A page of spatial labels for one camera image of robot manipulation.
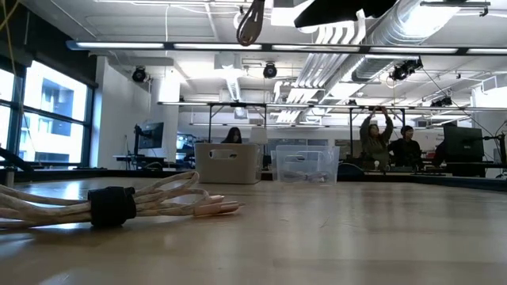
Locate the clear plastic bin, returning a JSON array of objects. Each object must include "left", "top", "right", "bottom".
[{"left": 275, "top": 144, "right": 341, "bottom": 186}]

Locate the large black monitor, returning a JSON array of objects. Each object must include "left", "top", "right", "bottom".
[{"left": 442, "top": 124, "right": 485, "bottom": 177}]

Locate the black aluminium table frame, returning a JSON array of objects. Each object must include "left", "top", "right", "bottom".
[{"left": 0, "top": 146, "right": 507, "bottom": 193}]

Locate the long ceiling light bar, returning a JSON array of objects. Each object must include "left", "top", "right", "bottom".
[{"left": 65, "top": 39, "right": 507, "bottom": 56}]

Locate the white USB cable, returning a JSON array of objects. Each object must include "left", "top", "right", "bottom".
[{"left": 300, "top": 169, "right": 330, "bottom": 184}]

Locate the dark office chair back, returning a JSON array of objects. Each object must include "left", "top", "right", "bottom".
[{"left": 337, "top": 162, "right": 368, "bottom": 182}]

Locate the black monitor on arm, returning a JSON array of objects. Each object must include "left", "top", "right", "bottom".
[{"left": 133, "top": 121, "right": 166, "bottom": 156}]

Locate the black ceiling-mounted device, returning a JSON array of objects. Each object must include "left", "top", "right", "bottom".
[{"left": 390, "top": 57, "right": 424, "bottom": 82}]

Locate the person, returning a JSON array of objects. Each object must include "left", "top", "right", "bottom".
[
  {"left": 387, "top": 124, "right": 424, "bottom": 169},
  {"left": 358, "top": 105, "right": 395, "bottom": 169},
  {"left": 222, "top": 127, "right": 243, "bottom": 144}
]

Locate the opaque grey-white plastic bin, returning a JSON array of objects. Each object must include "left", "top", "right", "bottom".
[{"left": 193, "top": 142, "right": 262, "bottom": 185}]

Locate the beige cable with black strap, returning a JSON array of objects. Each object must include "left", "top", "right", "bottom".
[{"left": 0, "top": 169, "right": 246, "bottom": 230}]

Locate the black background workstation frame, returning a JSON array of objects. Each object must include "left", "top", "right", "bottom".
[{"left": 205, "top": 101, "right": 409, "bottom": 159}]

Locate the silver ceiling duct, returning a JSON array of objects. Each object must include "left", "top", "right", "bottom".
[{"left": 350, "top": 0, "right": 464, "bottom": 82}]

